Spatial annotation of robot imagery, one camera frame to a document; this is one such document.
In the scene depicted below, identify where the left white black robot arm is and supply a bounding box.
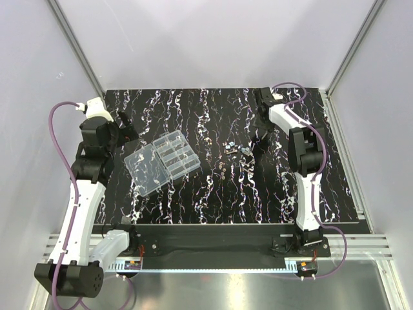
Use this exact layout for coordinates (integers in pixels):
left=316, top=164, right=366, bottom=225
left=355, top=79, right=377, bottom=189
left=34, top=97, right=139, bottom=298

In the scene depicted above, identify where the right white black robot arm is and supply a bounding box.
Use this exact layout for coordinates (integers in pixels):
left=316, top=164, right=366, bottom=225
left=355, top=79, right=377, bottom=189
left=253, top=87, right=327, bottom=254

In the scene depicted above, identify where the pile of screws and nuts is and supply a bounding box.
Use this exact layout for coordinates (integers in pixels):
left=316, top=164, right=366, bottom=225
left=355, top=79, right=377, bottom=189
left=223, top=141, right=256, bottom=174

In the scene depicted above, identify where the clear plastic compartment box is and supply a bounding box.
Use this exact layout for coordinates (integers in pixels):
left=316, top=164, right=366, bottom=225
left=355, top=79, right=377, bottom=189
left=124, top=130, right=201, bottom=197

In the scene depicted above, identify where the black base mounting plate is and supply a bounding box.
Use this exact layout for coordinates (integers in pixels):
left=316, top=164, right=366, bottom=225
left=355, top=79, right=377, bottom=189
left=99, top=222, right=330, bottom=259

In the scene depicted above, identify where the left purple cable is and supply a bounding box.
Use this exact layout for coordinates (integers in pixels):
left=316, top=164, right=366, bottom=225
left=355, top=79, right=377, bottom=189
left=48, top=100, right=136, bottom=310

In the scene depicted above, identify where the purple cable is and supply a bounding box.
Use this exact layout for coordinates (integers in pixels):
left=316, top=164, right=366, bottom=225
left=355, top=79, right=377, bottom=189
left=48, top=100, right=136, bottom=310
left=269, top=82, right=348, bottom=280

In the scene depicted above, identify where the left aluminium frame post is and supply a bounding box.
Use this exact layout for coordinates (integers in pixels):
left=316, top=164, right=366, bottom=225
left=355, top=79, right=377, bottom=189
left=46, top=0, right=105, bottom=98

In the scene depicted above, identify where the aluminium frame post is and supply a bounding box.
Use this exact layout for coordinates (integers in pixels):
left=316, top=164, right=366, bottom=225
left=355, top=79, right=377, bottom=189
left=46, top=0, right=105, bottom=98
left=325, top=0, right=387, bottom=98

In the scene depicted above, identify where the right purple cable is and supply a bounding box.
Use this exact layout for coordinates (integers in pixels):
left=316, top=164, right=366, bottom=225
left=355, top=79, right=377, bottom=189
left=269, top=82, right=348, bottom=280

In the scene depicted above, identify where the right aluminium frame post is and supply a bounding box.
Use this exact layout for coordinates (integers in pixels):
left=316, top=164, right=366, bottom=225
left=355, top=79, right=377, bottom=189
left=325, top=0, right=387, bottom=98

